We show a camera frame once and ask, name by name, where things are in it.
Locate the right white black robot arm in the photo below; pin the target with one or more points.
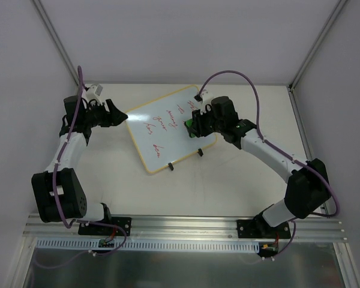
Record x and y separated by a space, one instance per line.
306 182

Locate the left aluminium frame post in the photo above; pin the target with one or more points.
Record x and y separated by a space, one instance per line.
57 42

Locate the right aluminium frame post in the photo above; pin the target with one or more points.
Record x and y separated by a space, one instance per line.
314 91

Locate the gold framed whiteboard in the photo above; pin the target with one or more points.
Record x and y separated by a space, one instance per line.
158 131

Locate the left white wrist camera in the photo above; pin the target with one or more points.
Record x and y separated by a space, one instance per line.
94 93

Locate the white slotted cable duct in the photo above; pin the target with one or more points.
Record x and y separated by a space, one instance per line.
149 245

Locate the aluminium frame post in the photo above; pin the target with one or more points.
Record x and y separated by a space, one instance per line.
57 42
314 91

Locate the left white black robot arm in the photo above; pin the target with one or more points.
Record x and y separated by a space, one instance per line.
58 193

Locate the aluminium mounting rail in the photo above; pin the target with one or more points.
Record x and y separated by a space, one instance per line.
310 229

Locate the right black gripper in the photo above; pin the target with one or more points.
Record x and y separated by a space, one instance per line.
200 123

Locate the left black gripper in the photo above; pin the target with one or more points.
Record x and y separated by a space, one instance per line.
107 114

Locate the left black stand foot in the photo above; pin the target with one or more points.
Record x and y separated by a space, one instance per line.
171 166

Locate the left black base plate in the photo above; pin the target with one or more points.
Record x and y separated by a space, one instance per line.
105 228

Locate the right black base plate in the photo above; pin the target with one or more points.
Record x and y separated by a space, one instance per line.
258 229

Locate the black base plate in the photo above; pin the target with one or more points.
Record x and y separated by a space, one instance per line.
105 228
258 229

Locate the green whiteboard eraser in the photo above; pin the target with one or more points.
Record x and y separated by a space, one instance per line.
190 128

